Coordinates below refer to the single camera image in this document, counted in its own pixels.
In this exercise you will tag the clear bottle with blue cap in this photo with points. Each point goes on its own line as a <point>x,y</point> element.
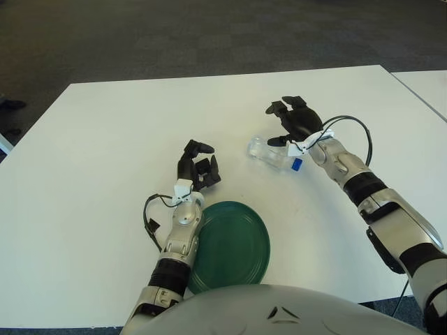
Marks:
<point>269,155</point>

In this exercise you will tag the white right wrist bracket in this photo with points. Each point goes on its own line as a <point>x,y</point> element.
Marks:
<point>297,146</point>

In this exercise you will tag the grey robot torso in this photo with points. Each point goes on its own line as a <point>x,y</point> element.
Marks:
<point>262,314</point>

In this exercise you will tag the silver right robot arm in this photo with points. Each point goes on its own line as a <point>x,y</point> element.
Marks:
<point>370,195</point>

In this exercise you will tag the green round plate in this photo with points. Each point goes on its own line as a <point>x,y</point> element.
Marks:
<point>234,251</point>

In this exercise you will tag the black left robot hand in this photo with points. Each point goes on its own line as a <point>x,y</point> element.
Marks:
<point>186,167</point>

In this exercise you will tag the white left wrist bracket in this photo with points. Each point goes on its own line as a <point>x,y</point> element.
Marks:
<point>183,190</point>

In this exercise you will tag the person in blue jeans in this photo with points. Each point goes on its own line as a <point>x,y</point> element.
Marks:
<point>10,104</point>

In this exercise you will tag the white furniture corner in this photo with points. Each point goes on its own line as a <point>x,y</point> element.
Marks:
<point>4,143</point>

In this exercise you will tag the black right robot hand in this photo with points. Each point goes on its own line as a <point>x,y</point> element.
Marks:
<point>300,118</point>

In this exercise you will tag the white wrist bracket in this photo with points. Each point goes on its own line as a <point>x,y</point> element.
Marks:
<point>183,190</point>
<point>297,146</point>

